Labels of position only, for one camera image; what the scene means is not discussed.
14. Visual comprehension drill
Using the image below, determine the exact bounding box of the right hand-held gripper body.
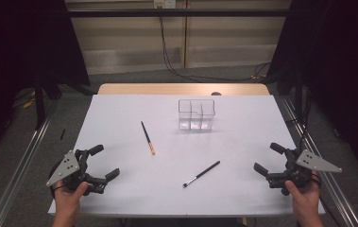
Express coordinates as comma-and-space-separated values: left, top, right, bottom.
265, 148, 343, 197

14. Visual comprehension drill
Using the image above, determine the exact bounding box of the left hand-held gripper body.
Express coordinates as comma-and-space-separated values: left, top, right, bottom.
45, 148, 107, 197

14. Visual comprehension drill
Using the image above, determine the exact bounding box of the black brush with orange end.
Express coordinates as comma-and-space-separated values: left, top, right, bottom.
140, 120, 156, 156

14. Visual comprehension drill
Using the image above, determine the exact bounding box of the black makeup brush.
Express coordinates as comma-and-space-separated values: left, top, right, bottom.
181, 160, 221, 189

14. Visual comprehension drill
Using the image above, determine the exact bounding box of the clear plastic organizer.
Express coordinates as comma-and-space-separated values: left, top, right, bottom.
178, 98, 216, 131

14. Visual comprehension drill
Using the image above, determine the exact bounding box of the person's left hand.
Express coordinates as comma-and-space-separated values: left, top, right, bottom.
53, 180, 90, 211

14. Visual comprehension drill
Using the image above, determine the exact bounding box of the person's right hand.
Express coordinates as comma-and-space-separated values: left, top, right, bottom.
284, 181, 322, 217

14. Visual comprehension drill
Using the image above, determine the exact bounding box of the white table mat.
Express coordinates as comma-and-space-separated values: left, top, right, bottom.
47, 94, 326, 218

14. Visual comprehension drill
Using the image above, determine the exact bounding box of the yellow floor object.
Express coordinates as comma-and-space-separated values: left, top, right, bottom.
23, 97, 37, 109

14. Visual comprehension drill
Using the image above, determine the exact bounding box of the wooden table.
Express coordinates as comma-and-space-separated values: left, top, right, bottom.
96, 82, 270, 96

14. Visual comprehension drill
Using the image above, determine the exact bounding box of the black curtain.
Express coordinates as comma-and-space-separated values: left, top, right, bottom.
0, 0, 91, 165
265, 0, 358, 173

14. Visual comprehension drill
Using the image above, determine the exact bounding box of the black horizontal bar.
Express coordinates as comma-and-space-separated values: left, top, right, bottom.
67, 9, 291, 18

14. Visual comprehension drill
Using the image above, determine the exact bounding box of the black floor cable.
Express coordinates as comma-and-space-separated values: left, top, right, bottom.
158, 8, 272, 83
284, 91, 313, 152

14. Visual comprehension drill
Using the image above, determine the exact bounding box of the metal floor rail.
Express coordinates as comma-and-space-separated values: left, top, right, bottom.
280, 96, 358, 227
0, 103, 58, 227

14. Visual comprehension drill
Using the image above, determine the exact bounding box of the black stand post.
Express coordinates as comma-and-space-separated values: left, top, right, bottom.
34, 62, 46, 131
294, 69, 303, 124

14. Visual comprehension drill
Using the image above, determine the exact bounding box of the white wall socket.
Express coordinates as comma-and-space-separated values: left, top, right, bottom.
153, 0, 177, 9

